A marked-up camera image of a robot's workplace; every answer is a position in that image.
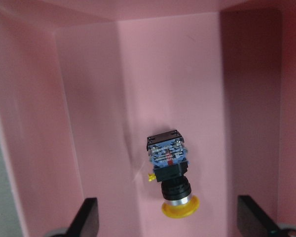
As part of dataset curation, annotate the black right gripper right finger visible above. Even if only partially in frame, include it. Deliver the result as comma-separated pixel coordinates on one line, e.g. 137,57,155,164
237,195,282,237

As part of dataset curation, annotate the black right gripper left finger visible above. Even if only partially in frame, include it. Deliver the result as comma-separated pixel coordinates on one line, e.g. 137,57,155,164
67,197,100,237

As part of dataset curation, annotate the yellow push button switch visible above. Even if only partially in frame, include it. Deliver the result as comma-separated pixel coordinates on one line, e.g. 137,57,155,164
147,130,200,219

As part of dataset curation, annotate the pink plastic bin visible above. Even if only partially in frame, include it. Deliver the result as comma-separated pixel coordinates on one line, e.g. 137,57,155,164
0,0,296,237

